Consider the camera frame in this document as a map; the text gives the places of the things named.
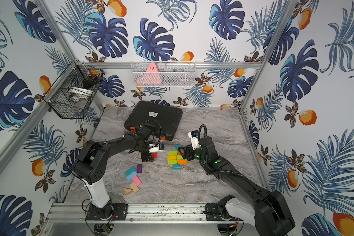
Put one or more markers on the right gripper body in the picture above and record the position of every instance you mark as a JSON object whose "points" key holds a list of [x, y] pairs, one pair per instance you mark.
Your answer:
{"points": [[197, 154]]}

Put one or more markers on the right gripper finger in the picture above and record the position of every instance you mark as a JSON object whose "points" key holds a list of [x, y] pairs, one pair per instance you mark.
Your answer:
{"points": [[181, 150], [189, 156]]}

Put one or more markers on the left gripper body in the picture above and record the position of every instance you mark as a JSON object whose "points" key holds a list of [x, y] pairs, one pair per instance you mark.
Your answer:
{"points": [[147, 153]]}

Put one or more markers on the teal triangle block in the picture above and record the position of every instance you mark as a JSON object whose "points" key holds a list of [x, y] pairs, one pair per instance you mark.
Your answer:
{"points": [[177, 146]]}

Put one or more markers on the orange rectangular block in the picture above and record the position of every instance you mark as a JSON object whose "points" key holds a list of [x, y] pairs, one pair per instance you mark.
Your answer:
{"points": [[182, 162]]}

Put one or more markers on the yellow block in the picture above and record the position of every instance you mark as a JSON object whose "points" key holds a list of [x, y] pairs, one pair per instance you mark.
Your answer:
{"points": [[171, 157]]}

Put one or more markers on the small teal block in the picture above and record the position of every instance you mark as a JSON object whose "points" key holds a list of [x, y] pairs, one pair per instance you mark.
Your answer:
{"points": [[176, 167]]}

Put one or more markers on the red block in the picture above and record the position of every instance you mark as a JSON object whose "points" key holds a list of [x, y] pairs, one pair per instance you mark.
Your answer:
{"points": [[154, 155]]}

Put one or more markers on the pink block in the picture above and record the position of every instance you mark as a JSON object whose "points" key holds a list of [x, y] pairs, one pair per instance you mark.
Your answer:
{"points": [[136, 180]]}

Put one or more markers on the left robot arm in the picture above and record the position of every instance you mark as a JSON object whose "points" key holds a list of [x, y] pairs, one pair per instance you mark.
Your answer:
{"points": [[91, 163]]}

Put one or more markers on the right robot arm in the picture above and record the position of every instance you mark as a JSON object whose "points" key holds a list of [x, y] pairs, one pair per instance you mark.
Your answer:
{"points": [[267, 211]]}

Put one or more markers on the black plastic tool case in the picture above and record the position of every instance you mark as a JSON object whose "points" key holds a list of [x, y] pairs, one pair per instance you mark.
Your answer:
{"points": [[163, 120]]}

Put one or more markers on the purple block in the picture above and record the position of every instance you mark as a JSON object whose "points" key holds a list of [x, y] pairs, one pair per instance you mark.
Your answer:
{"points": [[139, 168]]}

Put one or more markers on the teal rectangular block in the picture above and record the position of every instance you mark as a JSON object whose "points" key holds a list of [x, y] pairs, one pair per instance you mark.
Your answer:
{"points": [[131, 171]]}

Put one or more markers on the light blue block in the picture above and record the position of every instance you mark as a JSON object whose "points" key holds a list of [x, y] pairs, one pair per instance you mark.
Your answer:
{"points": [[131, 176]]}

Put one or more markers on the pink triangle card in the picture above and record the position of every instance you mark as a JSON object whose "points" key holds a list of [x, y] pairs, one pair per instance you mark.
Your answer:
{"points": [[151, 76]]}

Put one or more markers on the natural wood triangle block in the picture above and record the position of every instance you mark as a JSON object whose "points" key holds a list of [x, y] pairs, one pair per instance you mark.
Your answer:
{"points": [[128, 191]]}

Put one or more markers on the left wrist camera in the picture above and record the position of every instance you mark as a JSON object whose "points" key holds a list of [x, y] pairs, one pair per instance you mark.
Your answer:
{"points": [[156, 148]]}

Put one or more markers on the white mesh wall basket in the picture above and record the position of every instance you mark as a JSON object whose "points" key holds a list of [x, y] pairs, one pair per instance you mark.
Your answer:
{"points": [[173, 74]]}

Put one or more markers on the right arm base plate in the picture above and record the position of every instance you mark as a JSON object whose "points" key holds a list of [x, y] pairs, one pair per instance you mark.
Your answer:
{"points": [[217, 212]]}

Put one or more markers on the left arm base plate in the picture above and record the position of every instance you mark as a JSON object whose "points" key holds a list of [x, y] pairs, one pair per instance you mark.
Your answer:
{"points": [[116, 212]]}

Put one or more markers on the black wire basket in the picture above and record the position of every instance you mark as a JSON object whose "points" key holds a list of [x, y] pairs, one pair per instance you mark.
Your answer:
{"points": [[74, 90]]}

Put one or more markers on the aluminium front rail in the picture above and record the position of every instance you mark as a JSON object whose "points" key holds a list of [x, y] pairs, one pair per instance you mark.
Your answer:
{"points": [[154, 213]]}

